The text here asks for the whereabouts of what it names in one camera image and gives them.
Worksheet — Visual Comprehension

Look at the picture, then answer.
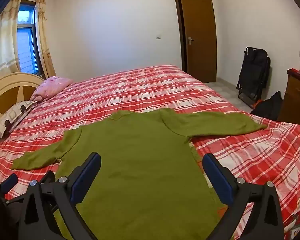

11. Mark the cream and brown headboard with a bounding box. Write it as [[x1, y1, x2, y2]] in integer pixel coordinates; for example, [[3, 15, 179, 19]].
[[0, 72, 46, 133]]

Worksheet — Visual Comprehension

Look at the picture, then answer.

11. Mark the pink pillow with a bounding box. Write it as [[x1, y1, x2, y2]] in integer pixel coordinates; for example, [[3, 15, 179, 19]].
[[30, 76, 74, 102]]

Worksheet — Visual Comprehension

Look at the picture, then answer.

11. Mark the green knit sweater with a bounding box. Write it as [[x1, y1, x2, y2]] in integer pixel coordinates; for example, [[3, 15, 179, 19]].
[[11, 108, 268, 240]]

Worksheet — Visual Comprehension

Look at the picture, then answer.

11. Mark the brown wooden door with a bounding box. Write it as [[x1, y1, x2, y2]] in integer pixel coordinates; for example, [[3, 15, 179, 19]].
[[174, 0, 218, 83]]

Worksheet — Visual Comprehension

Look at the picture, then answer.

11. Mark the black bag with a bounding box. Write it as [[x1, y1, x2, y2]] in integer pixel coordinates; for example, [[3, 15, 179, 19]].
[[250, 91, 283, 121]]

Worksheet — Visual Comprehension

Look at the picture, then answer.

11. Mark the window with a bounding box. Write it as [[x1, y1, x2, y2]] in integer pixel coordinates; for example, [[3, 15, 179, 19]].
[[16, 2, 42, 75]]

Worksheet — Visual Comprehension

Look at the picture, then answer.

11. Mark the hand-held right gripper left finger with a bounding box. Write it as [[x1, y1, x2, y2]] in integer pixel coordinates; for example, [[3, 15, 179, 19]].
[[18, 152, 102, 240]]

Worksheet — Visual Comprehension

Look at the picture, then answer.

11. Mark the red plaid bed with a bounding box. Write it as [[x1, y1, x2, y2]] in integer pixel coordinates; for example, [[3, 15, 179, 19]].
[[0, 64, 300, 240]]

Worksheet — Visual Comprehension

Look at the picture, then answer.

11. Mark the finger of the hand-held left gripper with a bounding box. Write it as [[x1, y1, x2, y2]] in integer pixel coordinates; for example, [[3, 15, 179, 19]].
[[0, 173, 19, 200], [39, 170, 56, 189]]

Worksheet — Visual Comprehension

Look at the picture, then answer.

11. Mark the grey patterned pillow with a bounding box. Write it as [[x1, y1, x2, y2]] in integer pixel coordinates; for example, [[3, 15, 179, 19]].
[[0, 100, 37, 139]]

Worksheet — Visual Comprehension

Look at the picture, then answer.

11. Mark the brown wooden cabinet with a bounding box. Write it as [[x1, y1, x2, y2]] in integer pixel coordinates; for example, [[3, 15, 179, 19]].
[[276, 69, 300, 127]]

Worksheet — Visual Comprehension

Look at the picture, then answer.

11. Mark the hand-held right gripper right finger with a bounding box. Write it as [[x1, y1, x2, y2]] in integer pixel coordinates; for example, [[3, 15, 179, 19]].
[[202, 152, 285, 240]]

